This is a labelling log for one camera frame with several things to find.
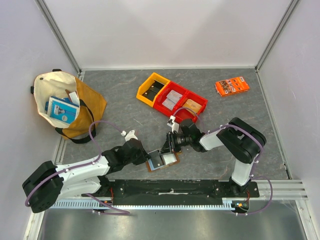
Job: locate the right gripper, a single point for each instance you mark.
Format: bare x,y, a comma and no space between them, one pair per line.
170,142

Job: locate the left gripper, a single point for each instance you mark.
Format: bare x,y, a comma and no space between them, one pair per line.
144,156

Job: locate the brown leather card holder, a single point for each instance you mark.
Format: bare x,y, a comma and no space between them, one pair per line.
169,159

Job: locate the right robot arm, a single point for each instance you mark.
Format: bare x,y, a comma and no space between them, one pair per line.
244,142

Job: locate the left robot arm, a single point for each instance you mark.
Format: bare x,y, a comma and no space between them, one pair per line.
50,183

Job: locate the red bin with silver cards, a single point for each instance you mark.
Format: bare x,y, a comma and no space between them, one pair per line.
158,104

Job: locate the red bin with gold cards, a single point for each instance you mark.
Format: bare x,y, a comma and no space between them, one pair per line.
181,113

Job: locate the gold card stack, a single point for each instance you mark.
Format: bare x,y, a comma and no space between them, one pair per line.
192,106

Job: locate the silver card stack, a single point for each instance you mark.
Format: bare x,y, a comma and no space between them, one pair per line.
171,99

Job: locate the black card stack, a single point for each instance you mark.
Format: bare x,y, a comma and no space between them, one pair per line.
153,90

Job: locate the yellow plastic bin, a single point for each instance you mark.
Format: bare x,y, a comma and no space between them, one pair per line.
147,83

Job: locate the orange printed box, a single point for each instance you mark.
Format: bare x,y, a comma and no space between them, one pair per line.
231,86

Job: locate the blue and white booklet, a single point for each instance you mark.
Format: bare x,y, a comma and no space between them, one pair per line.
62,110

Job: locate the white and tan tote bag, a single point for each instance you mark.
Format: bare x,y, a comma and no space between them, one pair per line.
68,87

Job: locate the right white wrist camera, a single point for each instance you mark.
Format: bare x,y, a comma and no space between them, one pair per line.
173,124

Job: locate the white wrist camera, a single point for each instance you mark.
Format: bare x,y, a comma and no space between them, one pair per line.
173,124
129,135

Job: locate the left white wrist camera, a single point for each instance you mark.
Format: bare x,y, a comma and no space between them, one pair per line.
129,135

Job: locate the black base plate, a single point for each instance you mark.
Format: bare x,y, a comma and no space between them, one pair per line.
124,188

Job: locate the aluminium frame rail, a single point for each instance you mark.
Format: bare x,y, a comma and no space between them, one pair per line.
268,190

